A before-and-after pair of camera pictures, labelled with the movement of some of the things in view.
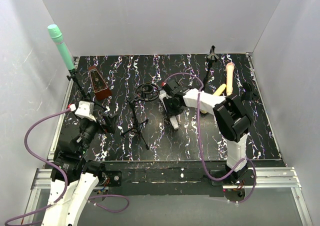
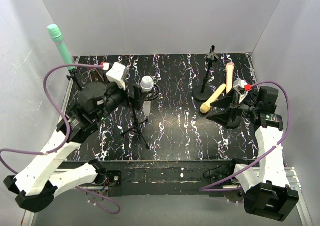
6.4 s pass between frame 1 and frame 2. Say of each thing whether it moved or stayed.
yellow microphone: stayed
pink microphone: stayed
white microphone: moved
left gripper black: moved
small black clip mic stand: stayed
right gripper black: moved
